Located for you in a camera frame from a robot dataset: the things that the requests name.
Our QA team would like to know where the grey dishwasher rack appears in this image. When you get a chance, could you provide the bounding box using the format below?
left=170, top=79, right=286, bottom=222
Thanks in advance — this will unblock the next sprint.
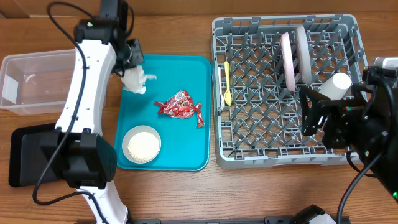
left=212, top=14, right=368, bottom=169

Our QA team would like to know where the clear plastic bin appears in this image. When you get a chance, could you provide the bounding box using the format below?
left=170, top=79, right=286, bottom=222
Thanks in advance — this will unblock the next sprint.
left=1, top=49, right=79, bottom=115

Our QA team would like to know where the white tissue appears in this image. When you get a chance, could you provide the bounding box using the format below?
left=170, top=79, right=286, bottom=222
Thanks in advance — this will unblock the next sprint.
left=121, top=65, right=157, bottom=95

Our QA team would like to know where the white cup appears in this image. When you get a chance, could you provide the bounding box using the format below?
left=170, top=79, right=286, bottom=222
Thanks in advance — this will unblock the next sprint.
left=319, top=73, right=352, bottom=100

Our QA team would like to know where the yellow plastic spoon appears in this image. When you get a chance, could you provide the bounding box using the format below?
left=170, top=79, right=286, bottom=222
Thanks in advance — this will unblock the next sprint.
left=224, top=61, right=232, bottom=106

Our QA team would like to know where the grey plate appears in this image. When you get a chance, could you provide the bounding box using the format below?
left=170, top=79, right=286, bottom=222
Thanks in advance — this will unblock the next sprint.
left=295, top=25, right=312, bottom=84

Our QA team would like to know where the grey bowl with rice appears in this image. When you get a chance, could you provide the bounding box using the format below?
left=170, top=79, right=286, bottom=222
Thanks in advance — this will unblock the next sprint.
left=122, top=125, right=162, bottom=164

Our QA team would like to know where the teal plastic tray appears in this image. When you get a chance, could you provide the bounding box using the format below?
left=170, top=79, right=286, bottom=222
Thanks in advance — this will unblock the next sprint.
left=114, top=54, right=212, bottom=172

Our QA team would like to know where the pink plate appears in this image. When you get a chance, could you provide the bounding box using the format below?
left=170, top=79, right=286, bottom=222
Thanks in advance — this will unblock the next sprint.
left=280, top=32, right=295, bottom=91

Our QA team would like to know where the white plastic fork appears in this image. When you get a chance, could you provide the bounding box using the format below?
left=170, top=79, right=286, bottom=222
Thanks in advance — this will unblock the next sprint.
left=218, top=67, right=225, bottom=111

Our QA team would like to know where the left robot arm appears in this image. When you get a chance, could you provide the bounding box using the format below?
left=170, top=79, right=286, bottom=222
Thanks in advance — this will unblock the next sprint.
left=40, top=1, right=144, bottom=223

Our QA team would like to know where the red snack wrapper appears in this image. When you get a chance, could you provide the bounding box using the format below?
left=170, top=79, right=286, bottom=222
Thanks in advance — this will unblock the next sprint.
left=154, top=90, right=197, bottom=119

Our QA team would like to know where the small red candy wrapper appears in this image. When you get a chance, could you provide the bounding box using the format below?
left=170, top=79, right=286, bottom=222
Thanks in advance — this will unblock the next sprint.
left=195, top=103, right=205, bottom=128

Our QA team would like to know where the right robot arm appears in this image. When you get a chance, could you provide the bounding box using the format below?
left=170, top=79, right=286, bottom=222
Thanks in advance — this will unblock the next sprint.
left=299, top=57, right=397, bottom=223

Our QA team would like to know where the black plastic tray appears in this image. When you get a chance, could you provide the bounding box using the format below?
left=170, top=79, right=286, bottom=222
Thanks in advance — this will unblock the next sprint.
left=8, top=123, right=55, bottom=188

